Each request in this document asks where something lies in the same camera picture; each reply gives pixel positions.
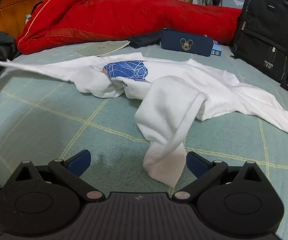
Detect white sweatshirt blue print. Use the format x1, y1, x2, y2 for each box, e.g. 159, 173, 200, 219
0, 53, 288, 187

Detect light green checked bedsheet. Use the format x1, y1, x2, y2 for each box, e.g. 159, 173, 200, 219
0, 41, 288, 240

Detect light blue box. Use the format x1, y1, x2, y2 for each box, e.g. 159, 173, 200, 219
211, 40, 222, 56

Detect pale green paper sheet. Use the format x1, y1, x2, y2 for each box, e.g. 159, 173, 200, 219
76, 41, 129, 56

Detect navy mickey mouse pouch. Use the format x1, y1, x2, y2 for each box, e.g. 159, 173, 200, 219
160, 29, 213, 56

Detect dark folded cloth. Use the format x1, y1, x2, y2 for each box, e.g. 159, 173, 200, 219
128, 31, 161, 49

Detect black backpack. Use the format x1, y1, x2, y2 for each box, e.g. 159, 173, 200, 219
231, 0, 288, 91

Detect red quilt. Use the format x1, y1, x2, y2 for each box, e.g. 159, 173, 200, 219
16, 0, 242, 54

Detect wooden headboard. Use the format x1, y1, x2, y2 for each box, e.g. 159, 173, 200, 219
0, 0, 45, 38

